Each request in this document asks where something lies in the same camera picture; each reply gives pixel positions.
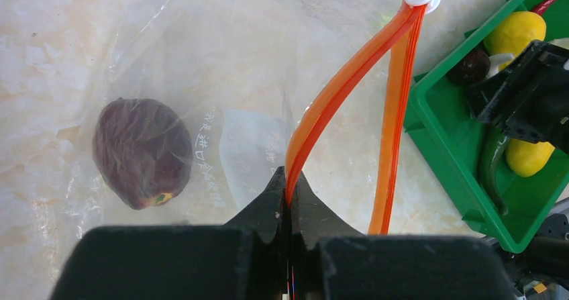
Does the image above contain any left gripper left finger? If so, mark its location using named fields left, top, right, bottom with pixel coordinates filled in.
left=51, top=168, right=287, bottom=299

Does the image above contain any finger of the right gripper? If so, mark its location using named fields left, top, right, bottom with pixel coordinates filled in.
left=465, top=40, right=556, bottom=125

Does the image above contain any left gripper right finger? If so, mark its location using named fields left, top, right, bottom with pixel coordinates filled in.
left=291, top=177, right=515, bottom=299

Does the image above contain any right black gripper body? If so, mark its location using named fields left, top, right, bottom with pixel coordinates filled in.
left=507, top=44, right=568, bottom=153

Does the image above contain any dark red apple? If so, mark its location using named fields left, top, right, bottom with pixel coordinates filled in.
left=92, top=98, right=193, bottom=210

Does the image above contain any clear zip bag orange zipper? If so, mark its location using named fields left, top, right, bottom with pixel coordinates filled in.
left=58, top=0, right=443, bottom=237

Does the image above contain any dark brown round food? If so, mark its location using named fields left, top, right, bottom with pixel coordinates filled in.
left=446, top=48, right=490, bottom=86

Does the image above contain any green plastic tray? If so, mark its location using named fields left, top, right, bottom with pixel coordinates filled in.
left=404, top=0, right=568, bottom=253

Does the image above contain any yellow lemon upper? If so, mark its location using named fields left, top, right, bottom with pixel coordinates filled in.
left=483, top=11, right=546, bottom=56

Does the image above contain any red chili pepper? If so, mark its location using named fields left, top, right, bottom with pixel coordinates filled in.
left=531, top=0, right=557, bottom=16

